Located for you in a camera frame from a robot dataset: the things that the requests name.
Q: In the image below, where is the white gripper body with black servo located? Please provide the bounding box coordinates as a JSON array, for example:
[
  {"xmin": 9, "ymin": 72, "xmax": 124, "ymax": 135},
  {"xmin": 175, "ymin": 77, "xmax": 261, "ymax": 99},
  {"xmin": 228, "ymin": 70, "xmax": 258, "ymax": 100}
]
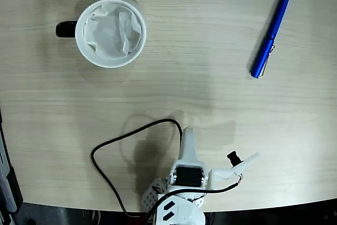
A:
[{"xmin": 166, "ymin": 166, "xmax": 212, "ymax": 194}]

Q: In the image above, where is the blue pen with silver clip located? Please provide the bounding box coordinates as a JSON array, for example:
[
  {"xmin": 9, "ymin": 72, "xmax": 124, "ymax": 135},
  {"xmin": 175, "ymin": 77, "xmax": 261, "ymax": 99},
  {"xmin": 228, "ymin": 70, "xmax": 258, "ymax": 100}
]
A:
[{"xmin": 250, "ymin": 0, "xmax": 290, "ymax": 79}]

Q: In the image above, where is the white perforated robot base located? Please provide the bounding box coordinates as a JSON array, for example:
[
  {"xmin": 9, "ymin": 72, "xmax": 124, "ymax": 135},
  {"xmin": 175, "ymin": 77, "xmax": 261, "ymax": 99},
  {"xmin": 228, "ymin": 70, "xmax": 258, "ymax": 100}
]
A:
[{"xmin": 141, "ymin": 177, "xmax": 166, "ymax": 212}]

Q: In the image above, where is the crumpled white paper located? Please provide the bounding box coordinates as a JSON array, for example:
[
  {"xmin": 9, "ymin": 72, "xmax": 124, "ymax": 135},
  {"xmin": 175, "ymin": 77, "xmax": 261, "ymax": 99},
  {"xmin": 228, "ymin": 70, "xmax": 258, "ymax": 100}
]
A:
[{"xmin": 83, "ymin": 3, "xmax": 142, "ymax": 61}]

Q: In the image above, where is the black camera cable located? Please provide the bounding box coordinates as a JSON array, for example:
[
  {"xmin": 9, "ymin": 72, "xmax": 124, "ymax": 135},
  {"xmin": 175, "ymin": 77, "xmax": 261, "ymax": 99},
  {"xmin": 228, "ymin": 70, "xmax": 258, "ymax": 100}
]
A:
[{"xmin": 91, "ymin": 119, "xmax": 244, "ymax": 225}]

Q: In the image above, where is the black camera on white mount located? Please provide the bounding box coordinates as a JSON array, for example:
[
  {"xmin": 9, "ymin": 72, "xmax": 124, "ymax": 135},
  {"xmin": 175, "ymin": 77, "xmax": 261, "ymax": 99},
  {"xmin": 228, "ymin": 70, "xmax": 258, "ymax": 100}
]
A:
[{"xmin": 210, "ymin": 150, "xmax": 260, "ymax": 190}]

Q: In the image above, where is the white mug with black handle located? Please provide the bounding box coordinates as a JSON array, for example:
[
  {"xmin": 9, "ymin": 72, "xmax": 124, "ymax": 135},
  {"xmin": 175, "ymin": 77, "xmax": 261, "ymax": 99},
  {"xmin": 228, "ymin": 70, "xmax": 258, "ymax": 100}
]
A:
[{"xmin": 55, "ymin": 0, "xmax": 147, "ymax": 69}]

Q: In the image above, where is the grey metal frame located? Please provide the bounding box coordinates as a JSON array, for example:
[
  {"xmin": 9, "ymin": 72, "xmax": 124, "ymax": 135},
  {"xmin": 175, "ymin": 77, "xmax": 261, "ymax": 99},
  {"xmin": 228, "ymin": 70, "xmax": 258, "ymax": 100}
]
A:
[{"xmin": 0, "ymin": 106, "xmax": 24, "ymax": 225}]

